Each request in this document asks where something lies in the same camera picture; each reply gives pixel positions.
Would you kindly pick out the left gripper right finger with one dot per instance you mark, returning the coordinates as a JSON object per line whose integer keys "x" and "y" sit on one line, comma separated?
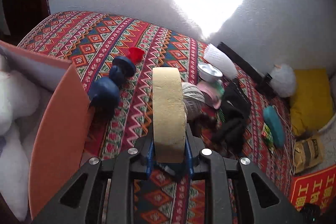
{"x": 236, "y": 185}

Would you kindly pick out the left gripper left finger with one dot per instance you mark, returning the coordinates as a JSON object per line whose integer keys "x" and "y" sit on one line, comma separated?
{"x": 101, "y": 191}

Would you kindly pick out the blue figurine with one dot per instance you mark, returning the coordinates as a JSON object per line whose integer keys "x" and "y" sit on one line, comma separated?
{"x": 104, "y": 92}

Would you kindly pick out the beige masking tape roll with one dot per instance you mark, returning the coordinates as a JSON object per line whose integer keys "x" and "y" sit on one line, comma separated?
{"x": 169, "y": 117}

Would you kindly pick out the white plush rabbit toy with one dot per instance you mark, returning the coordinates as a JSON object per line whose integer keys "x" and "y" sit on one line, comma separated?
{"x": 19, "y": 98}

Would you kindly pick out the red box with gold characters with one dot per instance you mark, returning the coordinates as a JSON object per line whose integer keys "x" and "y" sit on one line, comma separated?
{"x": 316, "y": 188}

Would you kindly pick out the brown kraft snack bag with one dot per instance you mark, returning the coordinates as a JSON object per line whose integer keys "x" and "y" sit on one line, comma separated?
{"x": 308, "y": 153}

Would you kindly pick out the green pea snack packet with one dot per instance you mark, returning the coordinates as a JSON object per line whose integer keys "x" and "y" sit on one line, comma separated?
{"x": 268, "y": 138}

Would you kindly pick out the black knitted glove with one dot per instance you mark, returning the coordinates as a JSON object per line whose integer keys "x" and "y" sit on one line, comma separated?
{"x": 236, "y": 107}

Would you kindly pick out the teal glasses case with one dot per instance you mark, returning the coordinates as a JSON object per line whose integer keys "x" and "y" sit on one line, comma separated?
{"x": 272, "y": 120}

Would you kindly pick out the white lace cover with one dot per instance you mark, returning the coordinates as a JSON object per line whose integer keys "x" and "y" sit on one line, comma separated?
{"x": 327, "y": 136}

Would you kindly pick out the patterned ethnic tablecloth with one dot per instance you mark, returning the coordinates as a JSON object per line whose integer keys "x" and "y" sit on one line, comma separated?
{"x": 91, "y": 61}

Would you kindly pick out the yellow cushion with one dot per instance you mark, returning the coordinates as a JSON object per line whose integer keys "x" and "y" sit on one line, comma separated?
{"x": 311, "y": 106}

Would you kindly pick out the white fluffy ball pillow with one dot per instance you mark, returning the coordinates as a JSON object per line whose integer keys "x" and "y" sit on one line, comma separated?
{"x": 283, "y": 80}

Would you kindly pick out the yarn ball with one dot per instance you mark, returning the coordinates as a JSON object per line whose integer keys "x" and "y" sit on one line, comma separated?
{"x": 193, "y": 100}

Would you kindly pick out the small metal bowl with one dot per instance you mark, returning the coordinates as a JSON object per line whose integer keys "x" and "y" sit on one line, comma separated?
{"x": 209, "y": 73}

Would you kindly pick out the white shuttlecock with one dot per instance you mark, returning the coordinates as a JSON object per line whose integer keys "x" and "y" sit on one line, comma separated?
{"x": 221, "y": 61}

